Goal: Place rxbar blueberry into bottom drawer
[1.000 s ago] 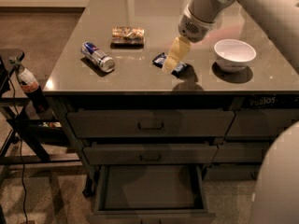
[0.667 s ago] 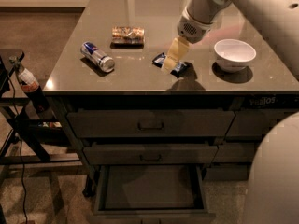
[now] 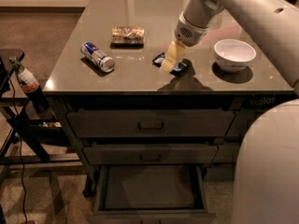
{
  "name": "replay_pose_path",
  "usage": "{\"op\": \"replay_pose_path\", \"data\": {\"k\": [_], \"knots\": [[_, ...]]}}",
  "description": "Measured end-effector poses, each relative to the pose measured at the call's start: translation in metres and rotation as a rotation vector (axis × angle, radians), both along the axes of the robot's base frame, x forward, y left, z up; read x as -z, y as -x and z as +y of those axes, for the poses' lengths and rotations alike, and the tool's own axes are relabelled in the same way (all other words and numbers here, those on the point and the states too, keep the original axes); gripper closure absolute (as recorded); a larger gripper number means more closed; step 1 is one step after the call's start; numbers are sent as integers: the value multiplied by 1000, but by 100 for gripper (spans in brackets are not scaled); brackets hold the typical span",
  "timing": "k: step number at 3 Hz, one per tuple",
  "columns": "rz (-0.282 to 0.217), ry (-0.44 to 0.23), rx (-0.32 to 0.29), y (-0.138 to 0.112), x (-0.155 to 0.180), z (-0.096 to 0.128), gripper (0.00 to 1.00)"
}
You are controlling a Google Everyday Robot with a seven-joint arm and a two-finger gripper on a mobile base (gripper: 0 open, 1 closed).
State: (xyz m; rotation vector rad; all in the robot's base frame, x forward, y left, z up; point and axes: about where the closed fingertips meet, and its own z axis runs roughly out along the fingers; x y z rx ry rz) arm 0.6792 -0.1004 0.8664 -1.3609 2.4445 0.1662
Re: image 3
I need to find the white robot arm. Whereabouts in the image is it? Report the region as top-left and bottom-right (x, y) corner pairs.
(162, 0), (299, 224)

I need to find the open bottom drawer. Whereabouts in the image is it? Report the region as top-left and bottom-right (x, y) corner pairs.
(87, 164), (215, 224)

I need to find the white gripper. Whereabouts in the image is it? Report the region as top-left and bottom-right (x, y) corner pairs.
(161, 13), (207, 73)

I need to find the bottom right drawer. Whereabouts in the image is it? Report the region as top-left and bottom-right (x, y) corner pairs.
(205, 165), (235, 181)

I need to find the top left drawer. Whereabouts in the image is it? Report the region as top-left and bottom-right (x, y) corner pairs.
(67, 109), (235, 138)

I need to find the black side stand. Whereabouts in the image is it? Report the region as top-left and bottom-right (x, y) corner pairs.
(0, 49), (82, 185)

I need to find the middle right drawer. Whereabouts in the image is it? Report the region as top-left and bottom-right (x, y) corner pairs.
(213, 142), (240, 163)

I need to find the brown snack bar wrapper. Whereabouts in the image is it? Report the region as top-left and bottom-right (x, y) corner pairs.
(111, 26), (145, 45)

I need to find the cola bottle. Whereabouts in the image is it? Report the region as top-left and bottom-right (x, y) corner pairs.
(9, 56), (50, 113)

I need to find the white bowl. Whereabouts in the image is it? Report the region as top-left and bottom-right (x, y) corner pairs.
(214, 39), (256, 73)

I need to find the dark counter cabinet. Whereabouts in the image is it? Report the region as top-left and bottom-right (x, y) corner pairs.
(42, 0), (299, 224)

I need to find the red bull can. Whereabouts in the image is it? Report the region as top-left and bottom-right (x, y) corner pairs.
(80, 42), (115, 73)

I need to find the blue rxbar blueberry wrapper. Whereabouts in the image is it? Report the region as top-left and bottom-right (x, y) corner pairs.
(152, 52), (189, 76)

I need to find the top right drawer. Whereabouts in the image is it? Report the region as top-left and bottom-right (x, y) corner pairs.
(226, 110), (258, 139)

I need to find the middle left drawer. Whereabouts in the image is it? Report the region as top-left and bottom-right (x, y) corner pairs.
(83, 144), (218, 165)

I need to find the black cable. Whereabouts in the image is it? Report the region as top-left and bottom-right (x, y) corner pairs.
(7, 75), (30, 224)

